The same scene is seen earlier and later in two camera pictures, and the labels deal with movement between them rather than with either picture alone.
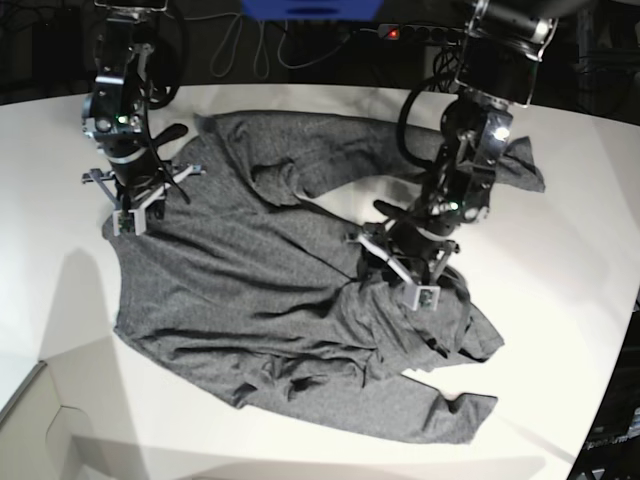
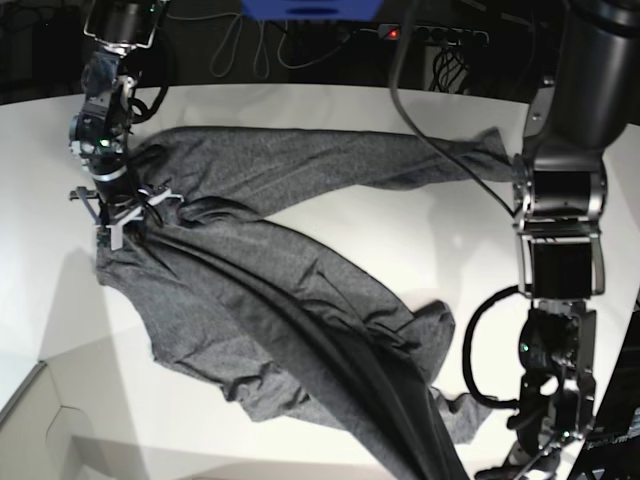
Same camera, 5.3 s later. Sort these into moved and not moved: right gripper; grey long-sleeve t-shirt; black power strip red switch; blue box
Moved: grey long-sleeve t-shirt; right gripper
Not moved: blue box; black power strip red switch
